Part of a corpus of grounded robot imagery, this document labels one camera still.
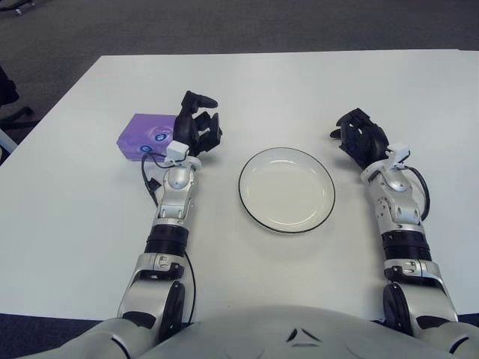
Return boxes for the purple tissue paper pack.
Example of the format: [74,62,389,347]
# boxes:
[116,112,177,162]

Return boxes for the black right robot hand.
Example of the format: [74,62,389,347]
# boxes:
[329,108,392,168]

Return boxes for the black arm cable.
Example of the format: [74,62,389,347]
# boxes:
[141,151,198,325]
[406,167,430,221]

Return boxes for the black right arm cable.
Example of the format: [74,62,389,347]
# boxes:
[406,167,430,221]

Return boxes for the white wrist sensor box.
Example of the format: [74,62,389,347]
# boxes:
[388,143,410,168]
[164,141,189,162]

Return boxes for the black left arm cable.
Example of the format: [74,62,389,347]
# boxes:
[141,151,198,325]

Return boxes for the white right wrist sensor box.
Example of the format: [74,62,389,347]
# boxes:
[388,143,410,168]

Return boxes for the white plate with black rim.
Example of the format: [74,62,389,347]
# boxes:
[237,147,337,236]

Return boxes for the grey robot torso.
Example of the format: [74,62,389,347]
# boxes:
[0,304,479,359]

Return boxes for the white left wrist sensor box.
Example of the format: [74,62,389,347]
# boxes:
[164,141,189,162]

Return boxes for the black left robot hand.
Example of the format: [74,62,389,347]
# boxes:
[172,90,225,158]

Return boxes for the black office chair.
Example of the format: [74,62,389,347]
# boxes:
[0,65,34,124]

